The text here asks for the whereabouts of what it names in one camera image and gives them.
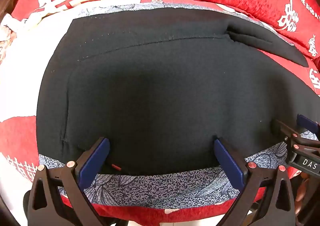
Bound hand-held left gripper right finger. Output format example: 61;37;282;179
213;136;297;226

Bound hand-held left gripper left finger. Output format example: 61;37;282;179
26;137;111;226

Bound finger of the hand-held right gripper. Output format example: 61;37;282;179
274;119;304;164
296;114;320;153

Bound black pants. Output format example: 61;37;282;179
36;7;308;176

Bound person's right hand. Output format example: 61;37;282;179
295;172;312;216

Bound blue-grey patterned cloth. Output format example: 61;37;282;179
39;0;320;210

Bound red white printed bedsheet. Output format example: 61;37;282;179
0;0;320;226

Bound white crumpled cloth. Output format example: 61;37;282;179
0;12;42;42

